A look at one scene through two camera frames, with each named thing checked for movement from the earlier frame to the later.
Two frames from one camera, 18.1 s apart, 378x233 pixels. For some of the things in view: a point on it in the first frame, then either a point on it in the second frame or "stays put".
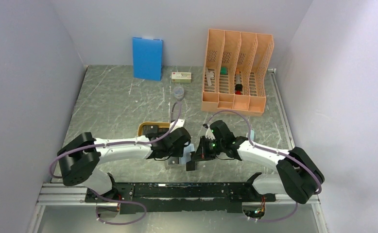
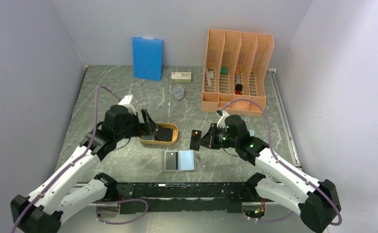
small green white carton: (181, 77) stays put
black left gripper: (179, 153) -> (148, 127)
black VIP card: (190, 166) -> (171, 160)
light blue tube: (252, 134) stays put
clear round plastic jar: (179, 92) stays put
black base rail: (180, 197) stays put
